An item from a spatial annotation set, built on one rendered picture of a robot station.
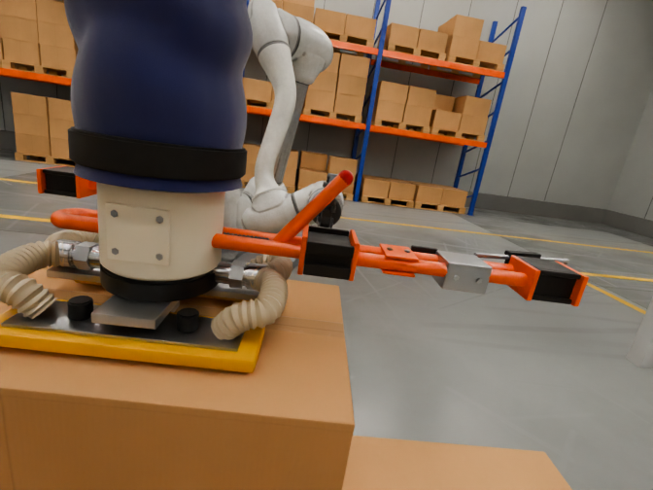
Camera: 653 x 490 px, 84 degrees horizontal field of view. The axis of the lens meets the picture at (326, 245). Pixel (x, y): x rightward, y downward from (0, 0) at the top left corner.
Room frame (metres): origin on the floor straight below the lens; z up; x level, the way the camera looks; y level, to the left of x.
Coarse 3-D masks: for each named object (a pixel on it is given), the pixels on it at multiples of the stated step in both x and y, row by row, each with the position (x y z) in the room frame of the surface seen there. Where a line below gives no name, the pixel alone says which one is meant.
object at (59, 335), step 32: (0, 320) 0.39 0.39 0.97; (32, 320) 0.40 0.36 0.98; (64, 320) 0.41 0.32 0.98; (192, 320) 0.42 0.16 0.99; (64, 352) 0.37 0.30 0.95; (96, 352) 0.37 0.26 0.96; (128, 352) 0.38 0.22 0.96; (160, 352) 0.38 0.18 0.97; (192, 352) 0.39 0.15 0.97; (224, 352) 0.40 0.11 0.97; (256, 352) 0.41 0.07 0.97
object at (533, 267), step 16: (512, 256) 0.58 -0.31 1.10; (528, 272) 0.53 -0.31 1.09; (544, 272) 0.52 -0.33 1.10; (560, 272) 0.52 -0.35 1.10; (576, 272) 0.54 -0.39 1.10; (512, 288) 0.56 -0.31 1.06; (528, 288) 0.52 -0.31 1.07; (544, 288) 0.53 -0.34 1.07; (560, 288) 0.53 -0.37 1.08; (576, 288) 0.53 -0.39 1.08; (576, 304) 0.52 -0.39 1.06
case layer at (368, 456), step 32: (352, 448) 0.70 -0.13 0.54; (384, 448) 0.71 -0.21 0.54; (416, 448) 0.73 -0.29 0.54; (448, 448) 0.74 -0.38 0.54; (480, 448) 0.76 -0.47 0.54; (352, 480) 0.61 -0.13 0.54; (384, 480) 0.62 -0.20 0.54; (416, 480) 0.63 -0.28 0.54; (448, 480) 0.65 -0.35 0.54; (480, 480) 0.66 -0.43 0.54; (512, 480) 0.67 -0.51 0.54; (544, 480) 0.69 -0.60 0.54
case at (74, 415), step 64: (320, 320) 0.57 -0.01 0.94; (0, 384) 0.32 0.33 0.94; (64, 384) 0.33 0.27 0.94; (128, 384) 0.35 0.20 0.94; (192, 384) 0.36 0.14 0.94; (256, 384) 0.38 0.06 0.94; (320, 384) 0.40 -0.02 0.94; (0, 448) 0.31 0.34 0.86; (64, 448) 0.32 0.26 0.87; (128, 448) 0.32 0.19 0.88; (192, 448) 0.33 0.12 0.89; (256, 448) 0.33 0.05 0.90; (320, 448) 0.33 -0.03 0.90
